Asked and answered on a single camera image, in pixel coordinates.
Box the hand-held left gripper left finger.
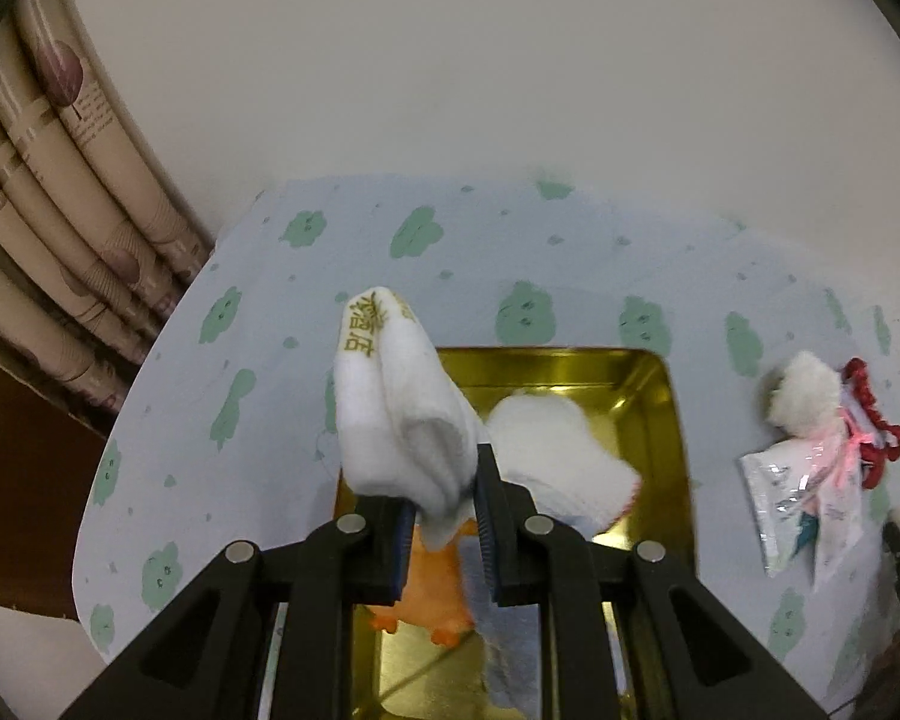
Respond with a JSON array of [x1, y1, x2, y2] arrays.
[[60, 499, 421, 720]]

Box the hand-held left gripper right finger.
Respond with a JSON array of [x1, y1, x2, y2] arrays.
[[474, 442, 830, 720]]

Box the orange plush toy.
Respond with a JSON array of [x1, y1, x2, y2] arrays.
[[367, 521, 475, 647]]

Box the white sachet pink ribbon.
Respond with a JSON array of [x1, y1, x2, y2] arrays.
[[808, 390, 867, 593]]

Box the white glove red cuff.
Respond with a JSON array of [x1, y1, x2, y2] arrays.
[[487, 394, 642, 537]]

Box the blue towel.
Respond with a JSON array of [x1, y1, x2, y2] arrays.
[[457, 536, 545, 713]]

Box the white socks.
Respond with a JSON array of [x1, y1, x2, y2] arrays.
[[334, 286, 492, 550]]

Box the pink white wipes packet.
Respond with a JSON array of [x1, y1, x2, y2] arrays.
[[736, 439, 833, 578]]

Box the red scrunchie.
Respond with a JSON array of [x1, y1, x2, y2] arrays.
[[840, 358, 900, 488]]

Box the red tin box gold inside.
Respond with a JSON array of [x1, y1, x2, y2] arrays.
[[335, 346, 697, 720]]

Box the white fluffy pompom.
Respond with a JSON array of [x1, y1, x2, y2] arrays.
[[765, 351, 845, 437]]

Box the brown wooden furniture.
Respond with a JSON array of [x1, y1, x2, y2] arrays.
[[0, 341, 113, 601]]

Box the beige leaf print curtain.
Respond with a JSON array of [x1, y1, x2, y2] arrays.
[[0, 0, 215, 417]]

